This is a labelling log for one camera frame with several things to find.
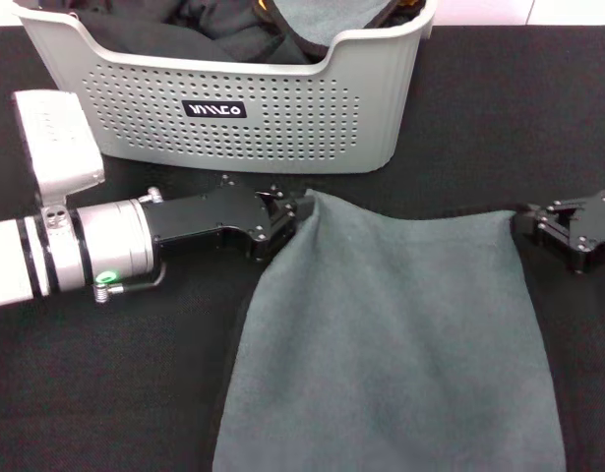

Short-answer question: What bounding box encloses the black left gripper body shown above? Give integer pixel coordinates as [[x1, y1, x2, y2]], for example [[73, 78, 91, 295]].
[[141, 174, 283, 262]]

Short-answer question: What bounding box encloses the grey towel with black trim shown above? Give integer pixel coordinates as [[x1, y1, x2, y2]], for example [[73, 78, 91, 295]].
[[255, 0, 429, 53]]

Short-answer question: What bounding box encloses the grey perforated plastic storage basket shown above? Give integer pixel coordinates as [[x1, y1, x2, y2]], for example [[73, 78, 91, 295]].
[[9, 0, 437, 176]]

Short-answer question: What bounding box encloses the black cloth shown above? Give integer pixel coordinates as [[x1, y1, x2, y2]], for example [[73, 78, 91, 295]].
[[68, 0, 234, 63]]

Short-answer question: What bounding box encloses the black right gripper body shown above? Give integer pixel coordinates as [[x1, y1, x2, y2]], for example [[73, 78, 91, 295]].
[[541, 189, 605, 275]]

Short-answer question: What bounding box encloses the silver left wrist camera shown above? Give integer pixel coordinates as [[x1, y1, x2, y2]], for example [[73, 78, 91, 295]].
[[11, 89, 106, 210]]

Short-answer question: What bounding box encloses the yellow and grey towel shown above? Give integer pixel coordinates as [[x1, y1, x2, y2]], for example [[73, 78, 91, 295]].
[[211, 188, 568, 472]]

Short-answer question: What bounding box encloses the dark grey crumpled towel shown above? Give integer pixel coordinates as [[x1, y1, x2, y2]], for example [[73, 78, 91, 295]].
[[168, 0, 316, 65]]

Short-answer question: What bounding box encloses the black cable with spring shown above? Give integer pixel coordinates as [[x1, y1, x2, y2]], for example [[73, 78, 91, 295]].
[[92, 263, 168, 306]]

